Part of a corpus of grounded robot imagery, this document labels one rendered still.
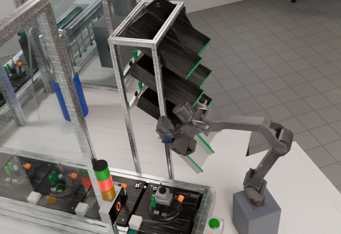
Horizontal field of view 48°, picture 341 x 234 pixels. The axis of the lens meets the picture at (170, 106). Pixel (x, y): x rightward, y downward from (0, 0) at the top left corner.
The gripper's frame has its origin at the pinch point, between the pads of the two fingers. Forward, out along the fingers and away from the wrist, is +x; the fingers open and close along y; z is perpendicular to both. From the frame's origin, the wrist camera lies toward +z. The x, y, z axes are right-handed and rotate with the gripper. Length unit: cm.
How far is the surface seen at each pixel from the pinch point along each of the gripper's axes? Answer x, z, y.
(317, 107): 35, -165, 178
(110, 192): 8.8, 27.1, -11.3
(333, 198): -24, -10, 79
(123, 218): 34.0, 21.0, 12.0
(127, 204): 34.9, 14.3, 12.8
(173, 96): -2.5, -17.7, -4.5
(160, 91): -4.1, -13.6, -12.2
